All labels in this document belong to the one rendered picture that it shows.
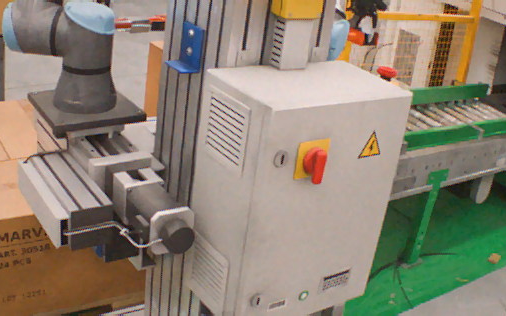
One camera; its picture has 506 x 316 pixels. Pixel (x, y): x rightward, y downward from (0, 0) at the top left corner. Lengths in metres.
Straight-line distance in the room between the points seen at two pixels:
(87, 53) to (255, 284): 0.61
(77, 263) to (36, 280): 0.16
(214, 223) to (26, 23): 0.62
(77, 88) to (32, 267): 0.86
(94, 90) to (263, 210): 0.53
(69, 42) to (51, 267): 0.96
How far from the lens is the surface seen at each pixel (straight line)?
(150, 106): 2.45
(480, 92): 3.99
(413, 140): 2.86
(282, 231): 1.17
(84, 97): 1.46
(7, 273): 2.15
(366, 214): 1.31
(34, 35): 1.47
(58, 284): 2.24
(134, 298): 2.40
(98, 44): 1.44
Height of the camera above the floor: 1.58
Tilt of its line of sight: 24 degrees down
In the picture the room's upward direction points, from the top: 8 degrees clockwise
